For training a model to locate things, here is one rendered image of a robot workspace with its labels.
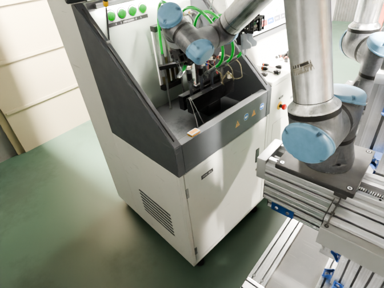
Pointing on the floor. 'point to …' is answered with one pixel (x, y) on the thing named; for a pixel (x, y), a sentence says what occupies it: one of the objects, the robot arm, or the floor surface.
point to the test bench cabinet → (165, 199)
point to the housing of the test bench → (90, 94)
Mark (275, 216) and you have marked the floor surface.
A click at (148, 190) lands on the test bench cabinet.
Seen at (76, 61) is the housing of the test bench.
